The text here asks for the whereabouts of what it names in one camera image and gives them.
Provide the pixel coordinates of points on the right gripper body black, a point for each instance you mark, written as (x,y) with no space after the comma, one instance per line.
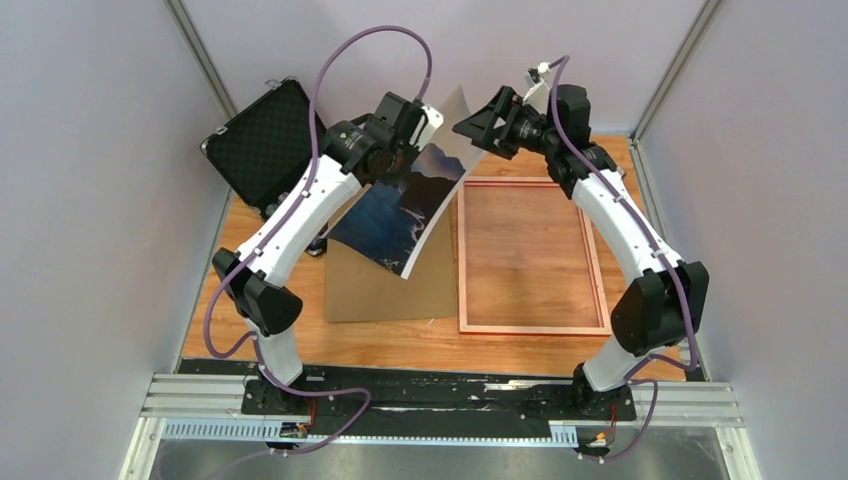
(532,132)

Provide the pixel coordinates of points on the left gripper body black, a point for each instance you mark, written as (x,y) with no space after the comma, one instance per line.
(401,164)

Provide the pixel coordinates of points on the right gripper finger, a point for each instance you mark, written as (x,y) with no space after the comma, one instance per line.
(482,124)
(503,148)

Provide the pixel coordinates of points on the seascape photo print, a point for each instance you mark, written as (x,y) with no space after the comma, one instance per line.
(390,223)

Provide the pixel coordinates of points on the clear acrylic sheet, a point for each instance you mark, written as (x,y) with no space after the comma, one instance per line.
(530,258)

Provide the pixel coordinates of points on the brown backing board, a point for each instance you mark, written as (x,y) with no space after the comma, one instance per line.
(358,290)

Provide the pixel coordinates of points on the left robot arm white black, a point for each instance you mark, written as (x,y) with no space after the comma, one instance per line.
(343,163)

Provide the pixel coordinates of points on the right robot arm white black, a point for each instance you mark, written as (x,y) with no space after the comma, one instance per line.
(660,312)

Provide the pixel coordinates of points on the black foam-lined case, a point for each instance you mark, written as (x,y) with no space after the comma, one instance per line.
(266,148)

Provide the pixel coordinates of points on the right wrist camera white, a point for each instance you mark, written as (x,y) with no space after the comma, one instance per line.
(538,89)

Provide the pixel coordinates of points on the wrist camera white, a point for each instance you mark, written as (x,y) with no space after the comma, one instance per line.
(431,120)
(538,89)

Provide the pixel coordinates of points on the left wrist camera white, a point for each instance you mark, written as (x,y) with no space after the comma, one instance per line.
(431,120)

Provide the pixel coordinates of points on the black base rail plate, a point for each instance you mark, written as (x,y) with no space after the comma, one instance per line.
(419,403)

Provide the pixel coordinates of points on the aluminium frame rail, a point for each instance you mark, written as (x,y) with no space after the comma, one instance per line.
(222,420)

